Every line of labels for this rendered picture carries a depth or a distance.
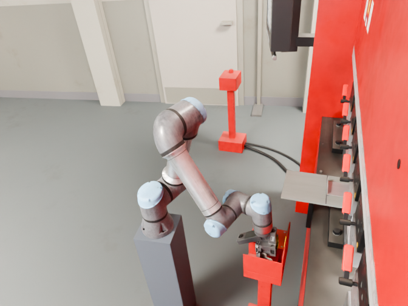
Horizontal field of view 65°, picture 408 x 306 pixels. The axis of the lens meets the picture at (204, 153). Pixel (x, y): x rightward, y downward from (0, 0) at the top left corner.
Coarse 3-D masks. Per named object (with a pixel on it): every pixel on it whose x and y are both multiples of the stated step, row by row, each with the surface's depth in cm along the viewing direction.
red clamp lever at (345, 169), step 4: (344, 156) 110; (348, 156) 110; (344, 160) 110; (348, 160) 109; (344, 164) 109; (348, 164) 109; (344, 168) 109; (348, 168) 109; (344, 172) 109; (344, 176) 109; (340, 180) 109; (344, 180) 108; (348, 180) 108; (352, 180) 108
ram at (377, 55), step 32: (384, 0) 94; (384, 32) 88; (384, 64) 82; (384, 96) 76; (384, 128) 72; (384, 160) 68; (384, 192) 64; (384, 224) 61; (384, 256) 58; (384, 288) 55
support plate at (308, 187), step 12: (288, 180) 137; (300, 180) 137; (312, 180) 136; (324, 180) 136; (336, 180) 135; (288, 192) 131; (300, 192) 131; (312, 192) 130; (324, 192) 130; (324, 204) 125; (336, 204) 124
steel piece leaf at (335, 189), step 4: (328, 184) 133; (332, 184) 133; (336, 184) 133; (340, 184) 133; (344, 184) 132; (348, 184) 132; (328, 188) 131; (332, 188) 131; (336, 188) 131; (340, 188) 131; (344, 188) 130; (348, 188) 130; (328, 192) 129; (332, 192) 129; (336, 192) 129; (340, 192) 129; (340, 196) 127
